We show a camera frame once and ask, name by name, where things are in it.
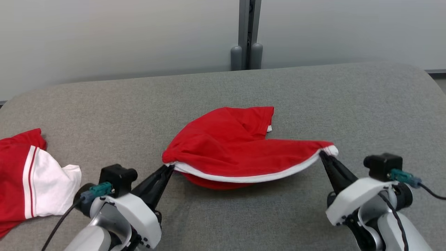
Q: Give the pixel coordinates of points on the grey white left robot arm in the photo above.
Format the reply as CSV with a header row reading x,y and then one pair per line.
x,y
90,240

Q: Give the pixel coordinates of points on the red shorts white trim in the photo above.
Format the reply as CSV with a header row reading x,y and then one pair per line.
x,y
226,150

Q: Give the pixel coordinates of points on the grey rounded post foot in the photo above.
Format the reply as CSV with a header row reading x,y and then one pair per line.
x,y
256,57
236,59

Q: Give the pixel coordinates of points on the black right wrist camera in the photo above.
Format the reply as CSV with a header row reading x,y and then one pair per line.
x,y
383,165

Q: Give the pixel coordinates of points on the red white basketball jersey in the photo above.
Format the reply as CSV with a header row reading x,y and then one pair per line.
x,y
17,174

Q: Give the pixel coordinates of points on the grey metal partition post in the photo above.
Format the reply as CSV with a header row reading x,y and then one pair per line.
x,y
243,28

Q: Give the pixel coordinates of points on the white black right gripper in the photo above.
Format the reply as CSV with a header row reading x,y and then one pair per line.
x,y
355,195

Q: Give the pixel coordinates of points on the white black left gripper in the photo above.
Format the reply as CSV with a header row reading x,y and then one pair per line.
x,y
146,223

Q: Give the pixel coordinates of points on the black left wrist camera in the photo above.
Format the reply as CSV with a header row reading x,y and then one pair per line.
x,y
116,176

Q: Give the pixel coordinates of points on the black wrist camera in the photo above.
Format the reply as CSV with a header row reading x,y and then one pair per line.
x,y
383,165
116,176

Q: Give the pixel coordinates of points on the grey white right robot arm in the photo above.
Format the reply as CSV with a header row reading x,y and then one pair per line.
x,y
385,233

